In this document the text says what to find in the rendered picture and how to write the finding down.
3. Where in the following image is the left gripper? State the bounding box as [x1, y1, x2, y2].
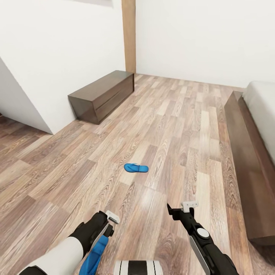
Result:
[103, 224, 114, 238]

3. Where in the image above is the sandal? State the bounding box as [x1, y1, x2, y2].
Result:
[79, 235, 108, 275]
[124, 163, 149, 172]

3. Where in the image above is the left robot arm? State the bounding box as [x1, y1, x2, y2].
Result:
[17, 210, 120, 275]

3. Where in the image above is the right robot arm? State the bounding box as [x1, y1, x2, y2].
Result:
[167, 201, 239, 275]

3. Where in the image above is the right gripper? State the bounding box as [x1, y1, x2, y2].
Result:
[167, 203, 194, 226]

